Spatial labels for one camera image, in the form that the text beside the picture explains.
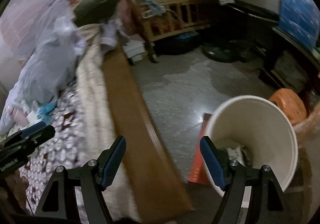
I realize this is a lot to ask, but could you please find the orange plastic stool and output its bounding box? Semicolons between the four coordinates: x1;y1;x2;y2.
269;88;307;126

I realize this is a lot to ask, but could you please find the wooden bed frame edge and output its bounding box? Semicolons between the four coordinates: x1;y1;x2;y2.
102;46;193;223

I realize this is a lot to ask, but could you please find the cream fleece blanket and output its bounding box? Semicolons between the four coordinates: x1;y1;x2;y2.
76;24;140;222

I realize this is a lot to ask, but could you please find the light blue duvet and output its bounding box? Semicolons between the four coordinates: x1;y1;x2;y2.
1;0;86;135

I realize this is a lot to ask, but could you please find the white trash bucket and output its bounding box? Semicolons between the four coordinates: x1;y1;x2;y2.
204;95;298;190

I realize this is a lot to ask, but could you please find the blue storage box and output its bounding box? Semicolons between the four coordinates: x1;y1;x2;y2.
278;0;319;51

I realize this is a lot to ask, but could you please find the pink fleece sleeve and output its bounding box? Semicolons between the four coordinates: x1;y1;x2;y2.
294;105;319;219

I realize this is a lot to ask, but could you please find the red flat board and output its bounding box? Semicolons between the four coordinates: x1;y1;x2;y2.
188;113;211;185

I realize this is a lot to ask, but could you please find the dark green pillow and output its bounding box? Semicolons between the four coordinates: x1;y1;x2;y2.
74;0;121;27

